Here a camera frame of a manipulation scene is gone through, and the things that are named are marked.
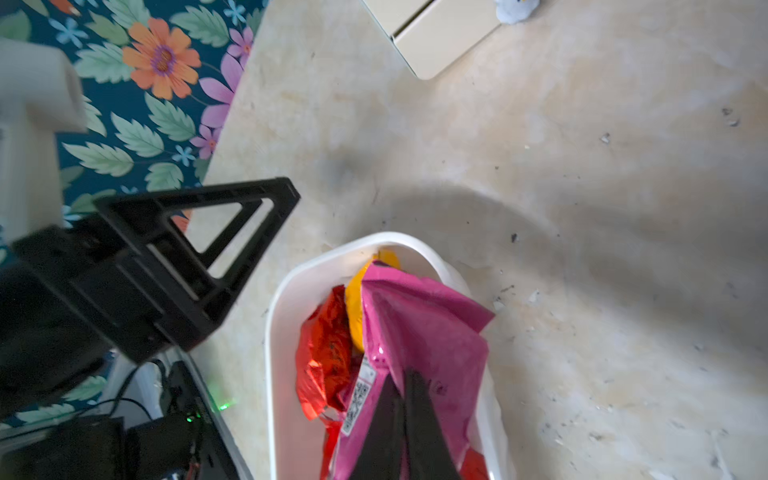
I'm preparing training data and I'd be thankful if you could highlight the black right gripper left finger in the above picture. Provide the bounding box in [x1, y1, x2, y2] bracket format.
[349, 376, 405, 480]

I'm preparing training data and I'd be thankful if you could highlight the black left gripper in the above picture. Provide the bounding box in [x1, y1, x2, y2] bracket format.
[1, 177, 300, 417]

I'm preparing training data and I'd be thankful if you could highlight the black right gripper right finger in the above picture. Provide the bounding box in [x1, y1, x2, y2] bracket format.
[405, 370, 461, 480]

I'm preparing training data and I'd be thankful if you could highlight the red foil tea bag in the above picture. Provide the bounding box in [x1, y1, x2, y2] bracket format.
[319, 420, 343, 480]
[295, 285, 357, 421]
[459, 448, 490, 480]

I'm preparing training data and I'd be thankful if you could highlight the magenta foil tea bag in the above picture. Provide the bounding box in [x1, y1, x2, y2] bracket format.
[332, 262, 494, 479]

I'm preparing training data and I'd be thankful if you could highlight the yellow foil tea bag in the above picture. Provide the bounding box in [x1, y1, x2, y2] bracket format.
[345, 249, 401, 353]

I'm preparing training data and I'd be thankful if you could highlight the white plastic storage box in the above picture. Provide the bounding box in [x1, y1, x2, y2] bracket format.
[267, 232, 516, 479]

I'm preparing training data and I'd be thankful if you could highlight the pale blue mini drawer cabinet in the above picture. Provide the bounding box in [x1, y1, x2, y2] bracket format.
[359, 0, 541, 81]

